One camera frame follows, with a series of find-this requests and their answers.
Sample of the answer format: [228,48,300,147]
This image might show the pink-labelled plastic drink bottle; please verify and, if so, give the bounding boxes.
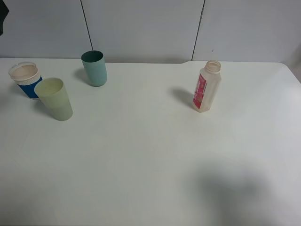
[193,60,222,113]

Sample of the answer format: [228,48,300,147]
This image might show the blue-sleeved clear cup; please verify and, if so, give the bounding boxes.
[8,62,42,99]

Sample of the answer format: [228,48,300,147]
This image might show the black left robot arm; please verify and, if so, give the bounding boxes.
[0,0,9,35]

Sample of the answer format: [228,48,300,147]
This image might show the teal green plastic cup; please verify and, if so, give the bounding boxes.
[81,50,107,87]

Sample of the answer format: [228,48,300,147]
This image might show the light green plastic cup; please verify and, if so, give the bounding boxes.
[34,78,73,121]

